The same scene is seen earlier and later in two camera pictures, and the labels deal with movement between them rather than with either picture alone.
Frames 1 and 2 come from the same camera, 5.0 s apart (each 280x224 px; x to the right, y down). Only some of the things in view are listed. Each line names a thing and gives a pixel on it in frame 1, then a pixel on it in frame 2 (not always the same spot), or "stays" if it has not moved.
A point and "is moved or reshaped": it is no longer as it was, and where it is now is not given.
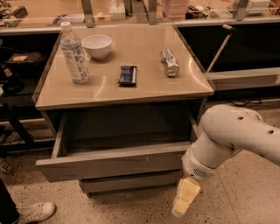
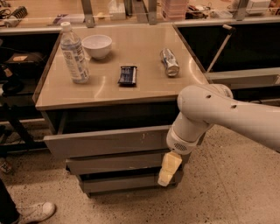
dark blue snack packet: x=127 y=75 stays
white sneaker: x=35 y=212 stays
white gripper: x=194 y=166 → x=181 y=143
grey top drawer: x=97 y=144 is moved or reshaped
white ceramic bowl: x=97 y=45 stays
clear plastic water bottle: x=73 y=55 stays
